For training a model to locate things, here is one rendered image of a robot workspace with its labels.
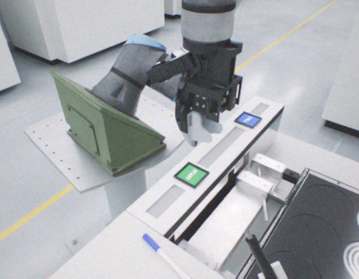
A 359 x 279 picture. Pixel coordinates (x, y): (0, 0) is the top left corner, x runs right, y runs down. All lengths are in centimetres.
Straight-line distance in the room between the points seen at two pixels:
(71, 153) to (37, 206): 108
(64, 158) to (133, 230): 47
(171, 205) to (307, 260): 27
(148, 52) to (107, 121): 26
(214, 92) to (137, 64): 48
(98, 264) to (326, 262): 41
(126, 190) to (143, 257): 59
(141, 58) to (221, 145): 35
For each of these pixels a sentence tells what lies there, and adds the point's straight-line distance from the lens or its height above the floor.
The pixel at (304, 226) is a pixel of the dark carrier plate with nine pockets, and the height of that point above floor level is 90.
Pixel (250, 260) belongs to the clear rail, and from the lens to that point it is 60.
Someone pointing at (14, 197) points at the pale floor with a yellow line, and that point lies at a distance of 214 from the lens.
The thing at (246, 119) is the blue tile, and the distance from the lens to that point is 82.
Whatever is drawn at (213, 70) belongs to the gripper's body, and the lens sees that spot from 45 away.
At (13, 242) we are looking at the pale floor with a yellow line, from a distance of 191.
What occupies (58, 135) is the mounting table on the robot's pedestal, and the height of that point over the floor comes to 82.
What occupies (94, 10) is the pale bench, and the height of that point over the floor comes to 53.
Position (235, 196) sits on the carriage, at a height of 88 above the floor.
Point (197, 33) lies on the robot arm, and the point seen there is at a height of 128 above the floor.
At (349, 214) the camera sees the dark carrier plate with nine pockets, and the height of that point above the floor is 90.
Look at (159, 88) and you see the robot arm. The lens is 90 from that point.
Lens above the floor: 141
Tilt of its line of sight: 39 degrees down
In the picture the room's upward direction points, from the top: straight up
